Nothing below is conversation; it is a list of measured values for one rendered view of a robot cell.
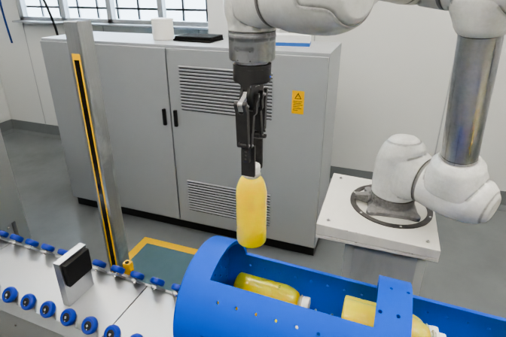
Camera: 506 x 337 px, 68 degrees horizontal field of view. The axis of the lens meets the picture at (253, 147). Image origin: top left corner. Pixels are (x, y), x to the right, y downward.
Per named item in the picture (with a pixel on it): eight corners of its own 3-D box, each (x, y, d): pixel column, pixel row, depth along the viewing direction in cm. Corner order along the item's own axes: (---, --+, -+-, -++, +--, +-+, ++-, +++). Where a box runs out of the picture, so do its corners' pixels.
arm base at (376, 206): (353, 187, 150) (355, 175, 148) (412, 195, 146) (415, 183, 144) (355, 213, 134) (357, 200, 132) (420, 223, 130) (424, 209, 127)
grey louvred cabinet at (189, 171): (113, 179, 381) (88, 31, 324) (325, 220, 314) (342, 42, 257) (72, 206, 334) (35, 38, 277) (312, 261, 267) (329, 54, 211)
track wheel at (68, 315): (67, 305, 105) (61, 306, 103) (79, 310, 104) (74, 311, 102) (61, 323, 104) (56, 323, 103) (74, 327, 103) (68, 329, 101)
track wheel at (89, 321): (88, 314, 103) (83, 314, 101) (101, 318, 101) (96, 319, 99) (82, 331, 102) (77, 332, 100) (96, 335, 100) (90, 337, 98)
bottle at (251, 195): (272, 242, 89) (274, 172, 81) (248, 253, 85) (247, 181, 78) (254, 228, 94) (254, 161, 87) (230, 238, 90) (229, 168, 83)
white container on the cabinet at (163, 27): (160, 37, 282) (158, 17, 276) (178, 38, 277) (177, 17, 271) (147, 40, 268) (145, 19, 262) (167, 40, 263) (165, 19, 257)
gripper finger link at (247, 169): (255, 145, 77) (254, 147, 77) (255, 176, 80) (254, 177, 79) (242, 143, 78) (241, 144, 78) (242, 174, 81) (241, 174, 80)
